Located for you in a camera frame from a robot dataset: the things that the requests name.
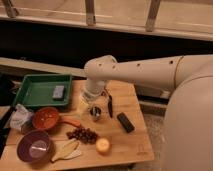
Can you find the white crumpled cloth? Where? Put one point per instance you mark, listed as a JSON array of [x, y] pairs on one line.
[[19, 117]]

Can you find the small metal cup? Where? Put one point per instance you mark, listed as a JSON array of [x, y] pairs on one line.
[[95, 113]]

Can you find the black handled knife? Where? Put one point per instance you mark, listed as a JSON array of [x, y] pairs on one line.
[[110, 106]]

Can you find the green plastic tray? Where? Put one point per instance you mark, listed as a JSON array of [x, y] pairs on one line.
[[36, 90]]

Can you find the yellow round fruit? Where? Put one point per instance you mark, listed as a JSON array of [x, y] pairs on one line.
[[102, 145]]

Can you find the bunch of dark grapes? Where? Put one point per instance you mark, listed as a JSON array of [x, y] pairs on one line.
[[85, 135]]

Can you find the wooden cutting board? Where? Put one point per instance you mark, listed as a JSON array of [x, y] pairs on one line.
[[125, 147]]

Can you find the yellow banana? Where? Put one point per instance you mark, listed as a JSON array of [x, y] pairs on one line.
[[66, 150]]

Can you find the grey sponge block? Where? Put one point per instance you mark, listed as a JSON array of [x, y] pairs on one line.
[[58, 92]]

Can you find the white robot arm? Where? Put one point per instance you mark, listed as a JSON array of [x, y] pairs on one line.
[[188, 120]]

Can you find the black rectangular block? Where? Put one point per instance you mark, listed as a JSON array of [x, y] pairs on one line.
[[125, 123]]

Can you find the purple bowl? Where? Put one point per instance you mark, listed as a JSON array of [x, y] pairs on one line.
[[34, 146]]

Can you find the orange red pepper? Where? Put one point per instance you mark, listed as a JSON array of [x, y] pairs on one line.
[[72, 122]]

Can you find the orange bowl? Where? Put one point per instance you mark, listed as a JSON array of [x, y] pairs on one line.
[[45, 118]]

